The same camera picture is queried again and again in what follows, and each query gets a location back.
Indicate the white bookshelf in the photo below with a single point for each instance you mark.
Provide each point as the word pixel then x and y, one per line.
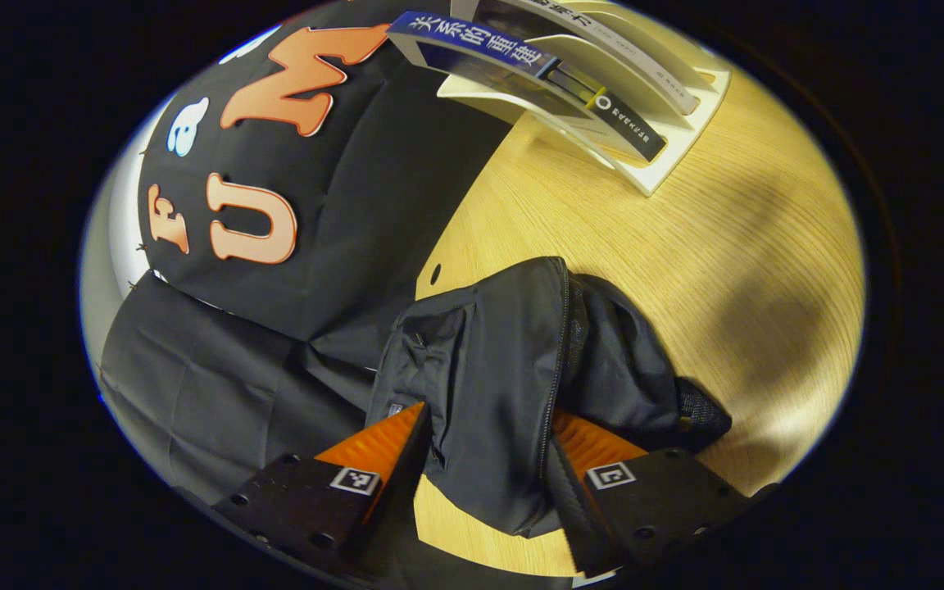
pixel 677 139

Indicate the white grey book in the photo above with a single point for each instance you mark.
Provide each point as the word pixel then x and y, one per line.
pixel 603 37

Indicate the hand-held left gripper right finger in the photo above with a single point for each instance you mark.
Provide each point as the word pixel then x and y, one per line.
pixel 583 524

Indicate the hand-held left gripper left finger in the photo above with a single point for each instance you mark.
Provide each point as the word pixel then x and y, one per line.
pixel 398 500

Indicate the blue book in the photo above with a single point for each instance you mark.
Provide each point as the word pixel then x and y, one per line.
pixel 505 53

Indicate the black schoolbag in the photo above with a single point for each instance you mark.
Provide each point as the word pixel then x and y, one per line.
pixel 496 369

